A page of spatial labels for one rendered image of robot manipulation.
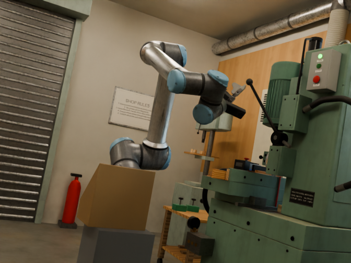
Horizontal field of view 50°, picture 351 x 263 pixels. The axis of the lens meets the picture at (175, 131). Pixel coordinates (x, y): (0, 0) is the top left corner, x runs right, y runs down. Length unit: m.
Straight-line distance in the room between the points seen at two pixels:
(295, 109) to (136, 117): 3.30
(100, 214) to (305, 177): 1.00
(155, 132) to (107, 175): 0.38
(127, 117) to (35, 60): 1.23
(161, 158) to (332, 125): 1.00
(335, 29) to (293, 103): 2.06
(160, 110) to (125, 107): 2.62
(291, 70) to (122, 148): 0.98
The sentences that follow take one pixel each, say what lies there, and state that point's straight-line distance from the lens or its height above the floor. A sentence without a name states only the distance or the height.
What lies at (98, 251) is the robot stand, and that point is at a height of 0.45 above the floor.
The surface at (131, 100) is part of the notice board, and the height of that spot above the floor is 1.58.
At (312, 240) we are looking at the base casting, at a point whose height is 0.75.
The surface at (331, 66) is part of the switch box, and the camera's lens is 1.60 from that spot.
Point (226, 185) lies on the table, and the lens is 1.67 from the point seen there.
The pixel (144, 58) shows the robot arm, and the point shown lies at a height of 1.42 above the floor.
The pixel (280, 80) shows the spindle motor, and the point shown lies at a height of 1.41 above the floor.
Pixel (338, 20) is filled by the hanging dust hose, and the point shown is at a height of 2.38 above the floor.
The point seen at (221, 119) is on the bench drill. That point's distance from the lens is 4.07.
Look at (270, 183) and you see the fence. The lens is 1.82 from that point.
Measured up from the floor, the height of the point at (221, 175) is 0.92.
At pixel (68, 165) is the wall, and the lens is 4.52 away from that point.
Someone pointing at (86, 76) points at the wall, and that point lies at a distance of 4.59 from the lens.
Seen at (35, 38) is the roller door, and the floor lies 2.00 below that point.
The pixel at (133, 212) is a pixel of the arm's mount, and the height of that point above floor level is 0.64.
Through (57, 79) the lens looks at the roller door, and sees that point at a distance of 4.49.
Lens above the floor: 0.94
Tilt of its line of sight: 4 degrees up
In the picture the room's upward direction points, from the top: 10 degrees clockwise
